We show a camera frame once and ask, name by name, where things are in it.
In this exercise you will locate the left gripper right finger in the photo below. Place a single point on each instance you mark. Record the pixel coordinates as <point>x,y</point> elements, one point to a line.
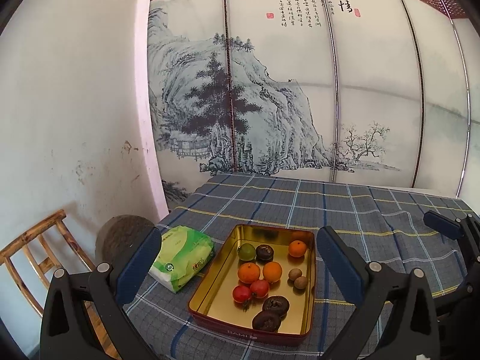
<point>411,331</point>

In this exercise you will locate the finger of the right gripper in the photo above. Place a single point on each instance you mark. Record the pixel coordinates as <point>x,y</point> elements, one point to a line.
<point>453,229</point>

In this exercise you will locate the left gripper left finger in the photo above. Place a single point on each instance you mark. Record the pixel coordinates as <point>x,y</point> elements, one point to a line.
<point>66,330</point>

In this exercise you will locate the tan longan front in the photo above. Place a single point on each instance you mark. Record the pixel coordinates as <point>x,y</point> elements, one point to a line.
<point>301,283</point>

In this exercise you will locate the tan longan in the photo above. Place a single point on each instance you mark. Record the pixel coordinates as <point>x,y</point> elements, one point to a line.
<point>301,283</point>
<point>294,274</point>

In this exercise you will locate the tan longan back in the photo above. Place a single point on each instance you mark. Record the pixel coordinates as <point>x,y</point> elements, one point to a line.
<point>294,274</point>

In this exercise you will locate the small red tomato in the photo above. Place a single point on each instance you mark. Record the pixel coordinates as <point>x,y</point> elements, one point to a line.
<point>241,294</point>

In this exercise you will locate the large brown water chestnut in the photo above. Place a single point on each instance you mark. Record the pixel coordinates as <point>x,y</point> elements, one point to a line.
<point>278,305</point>

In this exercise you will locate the small orange mandarin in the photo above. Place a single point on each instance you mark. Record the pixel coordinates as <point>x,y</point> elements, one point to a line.
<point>249,272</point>

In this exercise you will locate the green lime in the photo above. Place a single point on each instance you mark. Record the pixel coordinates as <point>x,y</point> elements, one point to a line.
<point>247,252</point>

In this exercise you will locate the large orange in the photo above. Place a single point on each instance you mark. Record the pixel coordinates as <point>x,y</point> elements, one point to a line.
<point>272,272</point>

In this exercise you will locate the dark brown chestnut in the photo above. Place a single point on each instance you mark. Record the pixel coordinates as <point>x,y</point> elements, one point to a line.
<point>266,321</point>

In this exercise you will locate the wooden chair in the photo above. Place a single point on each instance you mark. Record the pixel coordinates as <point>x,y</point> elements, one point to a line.
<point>36,268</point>

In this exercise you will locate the round grey stool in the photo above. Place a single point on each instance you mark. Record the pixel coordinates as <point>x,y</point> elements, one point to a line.
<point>117,234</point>

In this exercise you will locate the green tissue pack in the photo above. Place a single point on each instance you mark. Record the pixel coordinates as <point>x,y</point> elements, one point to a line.
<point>184,252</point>

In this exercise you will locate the red gold toffee tin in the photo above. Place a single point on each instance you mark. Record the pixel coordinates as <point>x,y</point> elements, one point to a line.
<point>212,305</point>

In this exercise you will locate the landscape painted folding screen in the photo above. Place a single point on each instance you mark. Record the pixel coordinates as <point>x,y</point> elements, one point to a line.
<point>365,92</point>

